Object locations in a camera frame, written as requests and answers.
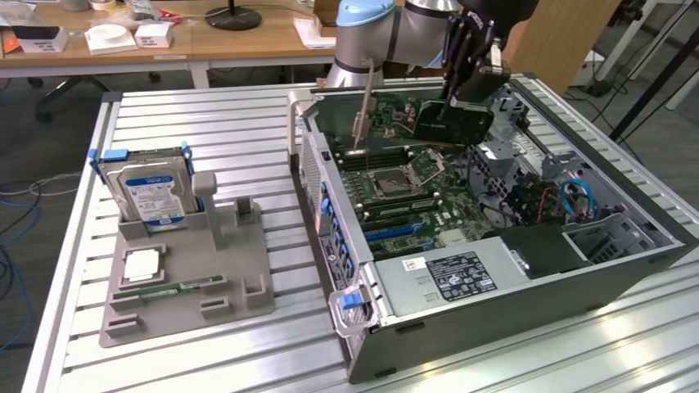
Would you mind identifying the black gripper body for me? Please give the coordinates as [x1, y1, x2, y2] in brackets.
[458, 0, 539, 77]

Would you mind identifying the black graphics card metal bracket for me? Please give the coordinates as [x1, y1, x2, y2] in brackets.
[353, 59, 498, 151]

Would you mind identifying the wooden cabinet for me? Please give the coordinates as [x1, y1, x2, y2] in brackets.
[499, 0, 625, 93]

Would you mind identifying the metal socket cover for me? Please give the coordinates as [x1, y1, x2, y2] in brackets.
[407, 147, 449, 186]

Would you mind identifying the perforated metal drive cage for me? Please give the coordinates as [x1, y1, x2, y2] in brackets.
[467, 97, 547, 197]

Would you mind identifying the black RAM slot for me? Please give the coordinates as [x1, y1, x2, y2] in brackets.
[334, 146, 409, 161]
[363, 212, 438, 231]
[339, 155, 411, 172]

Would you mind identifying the white paper stack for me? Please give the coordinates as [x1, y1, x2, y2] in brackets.
[293, 16, 339, 51]

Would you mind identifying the open brown cardboard box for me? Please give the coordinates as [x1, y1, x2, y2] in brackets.
[314, 0, 343, 28]

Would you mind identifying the CPU socket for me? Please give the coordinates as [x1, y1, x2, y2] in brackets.
[371, 168, 422, 201]

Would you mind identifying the black slanted stand pole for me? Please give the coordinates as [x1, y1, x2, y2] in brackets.
[609, 24, 699, 140]

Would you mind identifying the green motherboard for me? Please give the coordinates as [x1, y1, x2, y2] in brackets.
[327, 138, 513, 263]

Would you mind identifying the small silver chipset heatsink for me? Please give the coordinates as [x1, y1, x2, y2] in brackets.
[437, 229, 467, 247]

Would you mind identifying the wooden office desk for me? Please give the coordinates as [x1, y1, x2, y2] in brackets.
[0, 0, 194, 79]
[188, 0, 491, 89]

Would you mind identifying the blue expansion slot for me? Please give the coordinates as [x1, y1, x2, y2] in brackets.
[365, 224, 429, 243]

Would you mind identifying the black round lamp base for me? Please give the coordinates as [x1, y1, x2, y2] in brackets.
[204, 0, 263, 32]

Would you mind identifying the blue expansion card retainer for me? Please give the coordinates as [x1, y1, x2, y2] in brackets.
[318, 182, 363, 286]

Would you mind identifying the grey metal disk bay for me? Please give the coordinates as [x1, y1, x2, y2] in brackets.
[562, 212, 657, 263]

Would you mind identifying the grey power supply unit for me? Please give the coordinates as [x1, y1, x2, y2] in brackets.
[373, 236, 533, 320]

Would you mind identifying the white cardboard box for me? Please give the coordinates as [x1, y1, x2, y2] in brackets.
[134, 22, 175, 49]

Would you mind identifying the dark grey open PC case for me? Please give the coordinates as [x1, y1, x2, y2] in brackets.
[287, 79, 699, 386]

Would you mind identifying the clear plastic bag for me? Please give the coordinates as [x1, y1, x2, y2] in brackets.
[123, 0, 166, 21]

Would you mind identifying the blue case latch tab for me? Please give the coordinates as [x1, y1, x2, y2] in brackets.
[338, 292, 366, 313]

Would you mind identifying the hard disk in blue caddy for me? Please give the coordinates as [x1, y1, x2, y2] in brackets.
[87, 142, 196, 233]

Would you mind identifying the black office chair base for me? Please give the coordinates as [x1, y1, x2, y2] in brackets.
[27, 71, 163, 122]

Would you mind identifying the white box black lid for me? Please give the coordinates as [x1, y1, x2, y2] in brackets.
[14, 25, 70, 53]

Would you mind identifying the silver CPU chip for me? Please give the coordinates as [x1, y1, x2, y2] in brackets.
[124, 250, 164, 282]

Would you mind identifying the green RAM stick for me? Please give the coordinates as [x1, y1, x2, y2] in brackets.
[115, 274, 227, 299]

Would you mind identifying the grey plastic parts rack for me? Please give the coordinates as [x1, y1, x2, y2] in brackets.
[98, 170, 278, 349]

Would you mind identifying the blue wire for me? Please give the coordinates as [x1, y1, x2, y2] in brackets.
[559, 176, 599, 224]

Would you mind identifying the white floor cable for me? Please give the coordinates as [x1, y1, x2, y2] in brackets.
[0, 171, 83, 197]

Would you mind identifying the blue floor cable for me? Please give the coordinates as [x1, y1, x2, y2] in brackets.
[0, 198, 43, 351]

